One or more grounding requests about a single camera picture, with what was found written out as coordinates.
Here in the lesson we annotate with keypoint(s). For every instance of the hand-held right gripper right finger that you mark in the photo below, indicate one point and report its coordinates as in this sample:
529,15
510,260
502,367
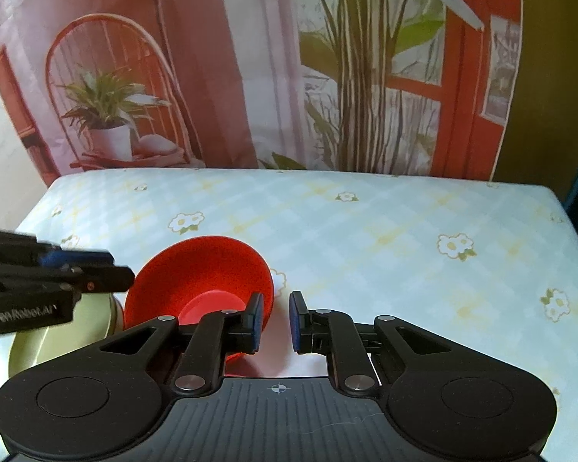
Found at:
296,320

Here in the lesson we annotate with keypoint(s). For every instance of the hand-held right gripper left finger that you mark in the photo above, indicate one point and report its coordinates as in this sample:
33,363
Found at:
256,320

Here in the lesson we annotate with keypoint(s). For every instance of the red bowl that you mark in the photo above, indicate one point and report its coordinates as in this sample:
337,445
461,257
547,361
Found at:
173,279

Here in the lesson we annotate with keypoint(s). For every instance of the floral checked tablecloth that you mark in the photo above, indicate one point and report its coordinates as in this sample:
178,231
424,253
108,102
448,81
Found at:
390,250

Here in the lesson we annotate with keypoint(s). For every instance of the pale yellow plate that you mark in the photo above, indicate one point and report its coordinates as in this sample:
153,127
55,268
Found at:
53,346

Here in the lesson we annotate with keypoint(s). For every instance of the printed backdrop cloth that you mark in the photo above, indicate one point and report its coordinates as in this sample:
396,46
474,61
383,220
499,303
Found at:
221,57

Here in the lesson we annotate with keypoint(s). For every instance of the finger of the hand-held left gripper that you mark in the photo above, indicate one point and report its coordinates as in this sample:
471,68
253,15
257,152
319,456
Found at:
50,256
108,279

